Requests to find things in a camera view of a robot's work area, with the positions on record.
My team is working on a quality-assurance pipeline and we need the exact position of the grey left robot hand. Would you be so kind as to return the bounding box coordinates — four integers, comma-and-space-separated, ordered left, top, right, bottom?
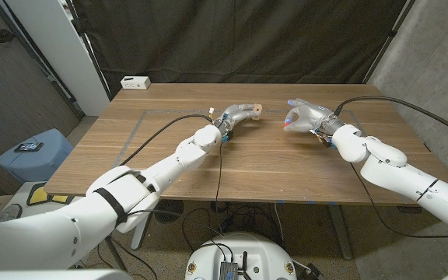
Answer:
212, 103, 256, 135

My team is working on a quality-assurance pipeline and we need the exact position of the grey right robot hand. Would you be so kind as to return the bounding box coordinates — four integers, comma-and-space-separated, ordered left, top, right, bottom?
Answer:
283, 97, 345, 135

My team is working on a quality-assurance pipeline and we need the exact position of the black backdrop curtain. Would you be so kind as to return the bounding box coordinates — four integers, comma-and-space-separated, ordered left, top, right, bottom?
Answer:
68, 0, 418, 99

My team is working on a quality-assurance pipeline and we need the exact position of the white power strip box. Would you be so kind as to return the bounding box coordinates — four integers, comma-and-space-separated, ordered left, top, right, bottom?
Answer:
120, 75, 152, 90

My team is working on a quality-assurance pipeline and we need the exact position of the black backdrop stand pole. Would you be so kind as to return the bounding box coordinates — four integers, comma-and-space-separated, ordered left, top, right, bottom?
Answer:
362, 0, 418, 85
65, 0, 113, 101

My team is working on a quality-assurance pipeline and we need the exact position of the grey table leg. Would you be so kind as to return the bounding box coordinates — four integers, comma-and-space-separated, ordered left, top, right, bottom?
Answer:
327, 204, 354, 261

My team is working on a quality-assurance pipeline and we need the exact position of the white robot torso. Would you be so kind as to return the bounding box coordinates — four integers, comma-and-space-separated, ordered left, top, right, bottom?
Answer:
184, 232, 298, 280

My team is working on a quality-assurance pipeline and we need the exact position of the black plug beside torso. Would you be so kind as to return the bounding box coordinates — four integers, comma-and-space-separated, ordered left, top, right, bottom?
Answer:
304, 263, 324, 280

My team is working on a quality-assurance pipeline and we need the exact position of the white table leg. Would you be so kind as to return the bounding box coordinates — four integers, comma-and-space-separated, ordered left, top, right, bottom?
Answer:
130, 225, 147, 250

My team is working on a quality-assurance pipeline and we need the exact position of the blue plastic stool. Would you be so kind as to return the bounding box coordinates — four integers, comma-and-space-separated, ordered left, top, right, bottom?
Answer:
0, 128, 75, 184

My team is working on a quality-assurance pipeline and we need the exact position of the black smartphone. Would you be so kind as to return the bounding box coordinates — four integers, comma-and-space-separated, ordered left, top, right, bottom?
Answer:
14, 142, 45, 153

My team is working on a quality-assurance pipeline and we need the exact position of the white board yellow black marking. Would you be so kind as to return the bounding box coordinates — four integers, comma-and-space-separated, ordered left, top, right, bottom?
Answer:
16, 180, 89, 211

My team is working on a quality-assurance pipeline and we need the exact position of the grey sneaker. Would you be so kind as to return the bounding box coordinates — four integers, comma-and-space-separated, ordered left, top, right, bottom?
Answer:
0, 204, 23, 225

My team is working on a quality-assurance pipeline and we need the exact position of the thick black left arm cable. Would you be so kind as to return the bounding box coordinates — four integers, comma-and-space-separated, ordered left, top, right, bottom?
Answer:
118, 114, 215, 167

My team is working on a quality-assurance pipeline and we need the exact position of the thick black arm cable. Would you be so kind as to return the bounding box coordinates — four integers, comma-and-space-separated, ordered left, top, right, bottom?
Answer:
333, 96, 448, 143
118, 114, 215, 167

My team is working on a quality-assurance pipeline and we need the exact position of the thin black left wrist wire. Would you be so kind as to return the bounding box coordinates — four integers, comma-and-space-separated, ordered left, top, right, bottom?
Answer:
214, 140, 225, 234

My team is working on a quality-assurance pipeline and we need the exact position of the thin black wrist wire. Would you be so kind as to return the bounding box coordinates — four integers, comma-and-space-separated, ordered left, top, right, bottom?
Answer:
214, 140, 225, 234
348, 162, 448, 239

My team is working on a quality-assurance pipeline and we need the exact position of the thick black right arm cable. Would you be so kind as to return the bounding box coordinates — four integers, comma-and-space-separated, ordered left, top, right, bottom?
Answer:
333, 96, 448, 143

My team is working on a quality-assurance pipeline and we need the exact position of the thin black right wrist wire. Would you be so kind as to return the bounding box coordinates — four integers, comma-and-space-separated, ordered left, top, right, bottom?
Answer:
348, 162, 448, 239

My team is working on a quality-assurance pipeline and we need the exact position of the black floor cable tangle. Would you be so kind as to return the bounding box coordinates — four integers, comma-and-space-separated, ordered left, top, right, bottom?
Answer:
180, 201, 283, 250

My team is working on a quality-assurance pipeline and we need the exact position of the white floor cable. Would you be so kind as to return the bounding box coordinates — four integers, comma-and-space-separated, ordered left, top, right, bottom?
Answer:
273, 202, 285, 244

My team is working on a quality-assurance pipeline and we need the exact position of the black metal rail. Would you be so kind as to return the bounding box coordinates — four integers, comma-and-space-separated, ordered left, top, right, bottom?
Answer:
0, 0, 85, 120

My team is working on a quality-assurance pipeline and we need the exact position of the white wall panel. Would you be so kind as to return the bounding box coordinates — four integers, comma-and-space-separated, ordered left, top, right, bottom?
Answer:
4, 0, 110, 117

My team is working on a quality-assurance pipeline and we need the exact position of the black door handle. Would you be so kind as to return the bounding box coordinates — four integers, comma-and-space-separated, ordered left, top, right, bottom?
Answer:
0, 29, 17, 44

